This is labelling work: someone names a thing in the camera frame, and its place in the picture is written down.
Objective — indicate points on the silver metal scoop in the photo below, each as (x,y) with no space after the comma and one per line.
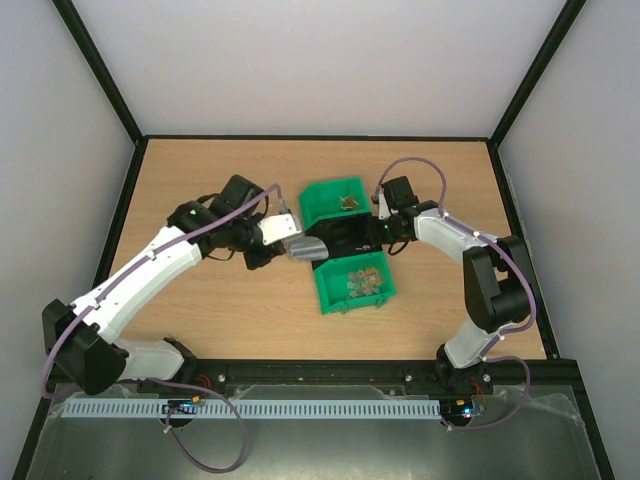
(306,248)

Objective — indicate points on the far bin candies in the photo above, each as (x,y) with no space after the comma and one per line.
(349,203)

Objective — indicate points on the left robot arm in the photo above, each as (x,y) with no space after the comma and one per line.
(83,339)

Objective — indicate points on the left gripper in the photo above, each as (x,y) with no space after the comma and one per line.
(254,260)

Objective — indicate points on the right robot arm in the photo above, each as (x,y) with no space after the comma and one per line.
(498,296)

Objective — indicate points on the black middle bin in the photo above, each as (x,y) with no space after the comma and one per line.
(351,235)

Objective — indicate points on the far green bin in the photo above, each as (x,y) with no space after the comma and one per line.
(319,201)

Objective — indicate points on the near green bin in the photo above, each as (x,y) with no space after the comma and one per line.
(331,277)

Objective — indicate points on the green bin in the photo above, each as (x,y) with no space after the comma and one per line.
(331,277)
(319,201)

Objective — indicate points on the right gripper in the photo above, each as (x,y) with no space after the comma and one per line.
(377,228)

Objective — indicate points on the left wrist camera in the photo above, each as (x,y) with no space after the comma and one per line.
(279,227)

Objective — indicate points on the grey slotted cable duct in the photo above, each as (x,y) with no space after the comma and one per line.
(253,409)

